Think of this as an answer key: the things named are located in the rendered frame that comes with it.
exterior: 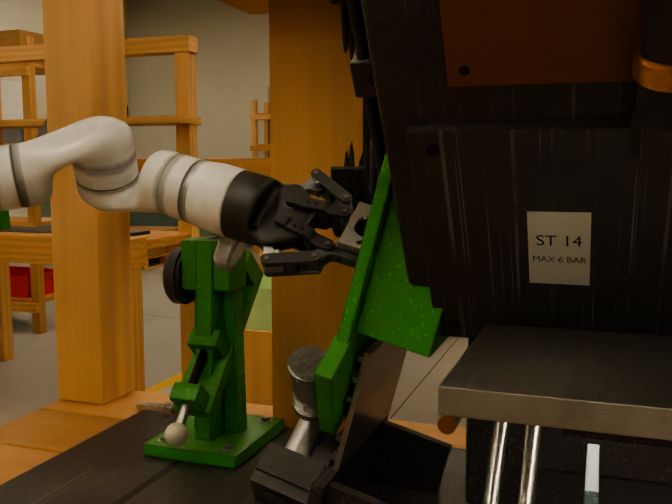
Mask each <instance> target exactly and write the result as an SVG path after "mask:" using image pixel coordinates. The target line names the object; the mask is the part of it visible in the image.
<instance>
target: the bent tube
mask: <svg viewBox="0 0 672 504"><path fill-rule="evenodd" d="M370 209H371V205H370V204H367V203H364V202H359V203H358V205H357V207H356V209H355V211H354V213H353V215H352V217H351V218H350V220H349V222H348V224H347V226H346V228H345V230H344V232H343V234H342V235H341V237H340V239H339V241H338V246H339V247H342V248H345V249H348V250H352V251H355V252H358V253H359V251H360V247H361V243H362V239H363V236H364V232H365V228H366V224H367V220H368V217H369V213H370ZM324 434H325V432H323V431H321V430H319V422H318V421H313V422H310V421H305V420H303V419H301V418H300V419H299V421H298V423H297V425H296V427H295V429H294V431H293V433H292V435H291V437H290V439H289V440H288V442H287V444H286V446H285V448H288V449H290V450H293V451H295V452H297V453H300V454H302V455H305V456H307V457H309V458H310V457H311V455H312V453H313V451H314V449H315V447H316V446H317V445H318V446H319V444H320V442H321V440H322V438H323V436H324Z"/></svg>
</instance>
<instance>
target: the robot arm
mask: <svg viewBox="0 0 672 504"><path fill-rule="evenodd" d="M70 164H72V166H73V171H74V176H75V181H76V186H77V190H78V192H79V195H80V196H81V198H82V199H83V200H84V201H85V202H86V203H87V204H89V205H90V206H92V207H93V208H95V209H98V210H101V211H106V212H144V213H159V214H162V215H165V216H168V217H171V218H174V219H177V220H180V221H184V222H187V223H189V224H192V225H194V226H196V227H198V228H200V229H202V230H205V231H207V232H210V233H213V234H216V235H219V240H218V244H217V247H216V250H215V253H214V257H213V260H214V264H215V266H216V268H218V269H221V270H224V271H227V272H231V271H232V270H233V269H234V267H235V266H236V264H237V263H238V261H239V260H240V258H241V256H242V255H243V253H244V252H245V250H246V248H247V247H248V245H251V246H256V245H257V246H258V247H259V248H260V249H261V250H262V251H263V255H262V256H261V257H260V260H261V264H262V268H263V272H264V275H265V276H267V277H278V276H296V275H314V274H320V273H321V272H322V270H323V267H324V266H325V265H326V264H328V263H329V262H337V263H340V264H343V265H346V266H349V267H352V268H355V266H356V262H357V258H358V255H359V253H358V252H355V251H352V250H348V249H345V248H342V247H339V246H338V241H337V243H334V242H333V240H331V239H329V238H327V237H325V236H323V235H321V234H318V233H317V232H316V231H315V229H316V228H317V229H323V230H328V229H329V228H334V229H340V230H345V228H346V226H347V224H348V222H349V220H350V218H351V217H352V215H353V213H354V211H353V206H352V195H351V194H350V193H349V192H347V191H346V190H345V189H344V188H342V187H341V186H340V185H339V184H337V183H336V182H335V181H334V180H332V179H331V178H330V177H329V176H327V175H326V174H325V173H324V172H322V171H321V170H320V169H313V170H312V171H311V178H310V179H308V180H307V181H306V182H304V183H303V184H301V185H299V184H282V183H280V182H279V181H277V180H276V179H274V178H272V177H270V176H266V175H263V174H259V173H256V172H252V171H249V170H245V169H242V168H238V167H235V166H231V165H228V164H224V163H218V162H210V161H206V160H202V159H199V158H195V157H192V156H188V155H185V154H181V153H178V152H174V151H169V150H161V151H157V152H155V153H153V154H152V155H151V156H150V157H149V158H148V159H147V160H146V162H145V163H144V165H143V167H142V170H141V173H139V170H138V163H137V156H136V148H135V141H134V136H133V133H132V130H131V129H130V127H129V126H128V125H127V124H126V123H124V122H123V121H121V120H119V119H116V118H113V117H108V116H95V117H90V118H86V119H83V120H80V121H77V122H75V123H73V124H70V125H68V126H66V127H64V128H61V129H59V130H56V131H54V132H51V133H48V134H45V135H43V136H40V137H37V138H35V139H32V140H29V141H26V142H22V143H15V144H11V145H10V144H8V145H0V212H1V211H7V210H14V209H20V208H23V207H25V208H27V207H33V206H38V205H42V204H45V203H47V202H48V201H49V200H50V199H51V196H52V192H53V176H54V174H55V173H56V172H57V171H59V170H60V169H62V168H64V167H65V166H67V165H70ZM309 194H312V195H314V196H316V197H317V198H320V197H322V198H323V199H325V200H319V199H313V198H311V197H310V195H309ZM319 214H320V217H319ZM292 248H293V249H295V250H297V251H298V252H282V251H283V250H287V249H292Z"/></svg>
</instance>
